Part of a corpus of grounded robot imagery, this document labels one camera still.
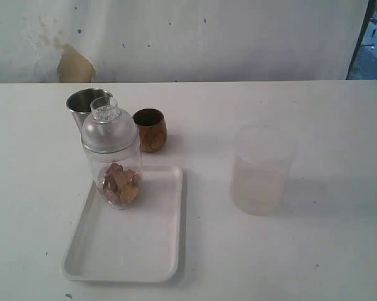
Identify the dark metal frame post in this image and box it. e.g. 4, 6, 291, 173
346, 0, 376, 80

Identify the clear plastic shaker lid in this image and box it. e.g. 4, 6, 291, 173
80, 97, 138, 154

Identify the clear plastic shaker body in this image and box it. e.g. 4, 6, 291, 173
84, 143, 142, 209

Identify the stainless steel cup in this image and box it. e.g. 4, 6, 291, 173
66, 88, 113, 131

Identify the white rectangular plastic tray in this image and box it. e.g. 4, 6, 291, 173
61, 166, 183, 283

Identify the translucent white plastic cup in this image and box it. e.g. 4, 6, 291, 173
230, 124, 297, 216

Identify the brown wooden cup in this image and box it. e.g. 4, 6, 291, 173
133, 108, 167, 153

